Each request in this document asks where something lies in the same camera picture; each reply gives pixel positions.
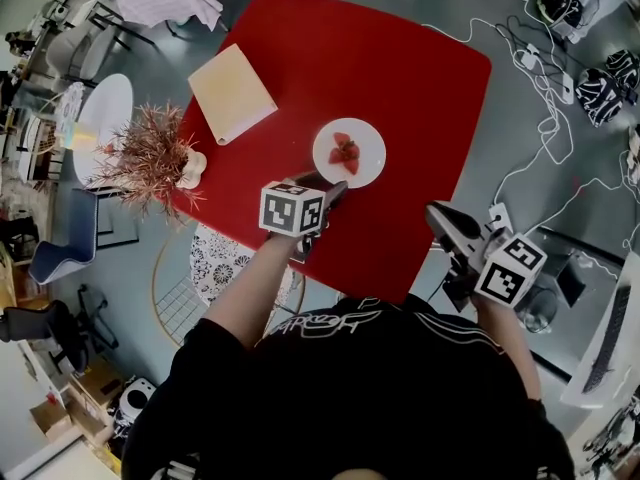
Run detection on dried reddish plant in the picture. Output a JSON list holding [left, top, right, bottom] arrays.
[[87, 100, 206, 227]]

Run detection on white round device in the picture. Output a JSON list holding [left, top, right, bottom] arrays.
[[119, 377, 157, 424]]

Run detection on white cable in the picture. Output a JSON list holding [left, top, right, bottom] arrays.
[[424, 0, 576, 209]]

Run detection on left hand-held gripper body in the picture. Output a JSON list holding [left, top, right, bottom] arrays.
[[258, 170, 331, 264]]

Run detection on cardboard box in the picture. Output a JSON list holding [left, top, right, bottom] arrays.
[[29, 362, 126, 444]]

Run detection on floral seat cushion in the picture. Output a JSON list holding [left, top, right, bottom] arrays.
[[189, 225, 296, 309]]

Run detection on person's right forearm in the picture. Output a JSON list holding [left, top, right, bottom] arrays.
[[472, 295, 544, 402]]

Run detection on white desk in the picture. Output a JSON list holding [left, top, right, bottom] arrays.
[[559, 250, 640, 409]]

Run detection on person's black shirt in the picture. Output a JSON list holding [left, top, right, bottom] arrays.
[[121, 295, 576, 480]]

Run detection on person's left forearm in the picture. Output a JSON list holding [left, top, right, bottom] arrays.
[[202, 232, 301, 349]]

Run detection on small floral chair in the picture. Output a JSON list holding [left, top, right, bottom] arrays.
[[52, 81, 86, 134]]

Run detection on white lumpy vase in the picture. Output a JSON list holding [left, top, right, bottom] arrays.
[[174, 150, 208, 190]]

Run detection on black bin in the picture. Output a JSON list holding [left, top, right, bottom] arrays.
[[517, 282, 559, 334]]

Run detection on gold wire chair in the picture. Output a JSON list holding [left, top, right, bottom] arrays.
[[151, 222, 307, 349]]

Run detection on black bag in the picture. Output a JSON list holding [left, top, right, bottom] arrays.
[[537, 0, 585, 27]]

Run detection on red tablecloth table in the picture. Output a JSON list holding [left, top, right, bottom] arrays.
[[169, 0, 494, 305]]

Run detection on black office chair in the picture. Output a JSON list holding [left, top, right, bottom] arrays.
[[0, 282, 121, 374]]

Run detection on white power strip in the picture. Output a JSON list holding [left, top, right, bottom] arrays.
[[487, 203, 514, 232]]

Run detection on black and white backpack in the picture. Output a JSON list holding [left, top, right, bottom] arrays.
[[604, 49, 640, 104], [574, 67, 626, 128]]

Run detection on white plate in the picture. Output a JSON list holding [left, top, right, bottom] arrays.
[[312, 116, 387, 190]]

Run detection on beige book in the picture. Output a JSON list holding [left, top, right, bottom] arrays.
[[187, 43, 279, 147]]

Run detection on black keyboard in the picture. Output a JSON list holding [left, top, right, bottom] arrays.
[[582, 285, 632, 394]]

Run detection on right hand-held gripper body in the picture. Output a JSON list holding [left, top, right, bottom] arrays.
[[442, 232, 548, 312]]

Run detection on blue chair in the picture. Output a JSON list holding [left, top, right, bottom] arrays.
[[28, 187, 141, 285]]

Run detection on round white side table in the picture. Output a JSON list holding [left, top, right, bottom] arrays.
[[72, 72, 135, 187]]

